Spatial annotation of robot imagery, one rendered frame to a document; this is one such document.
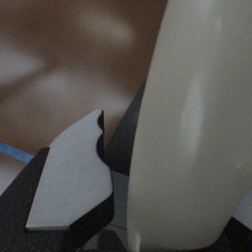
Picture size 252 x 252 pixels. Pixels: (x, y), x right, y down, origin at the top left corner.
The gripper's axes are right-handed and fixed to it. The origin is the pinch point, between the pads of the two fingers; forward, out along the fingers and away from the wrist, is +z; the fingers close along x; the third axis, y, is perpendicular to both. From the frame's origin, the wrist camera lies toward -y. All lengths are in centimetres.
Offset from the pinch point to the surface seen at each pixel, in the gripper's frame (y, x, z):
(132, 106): 42, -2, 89
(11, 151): 82, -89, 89
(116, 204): 91, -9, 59
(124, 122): 52, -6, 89
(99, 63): 19, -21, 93
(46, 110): 48, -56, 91
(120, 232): 91, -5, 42
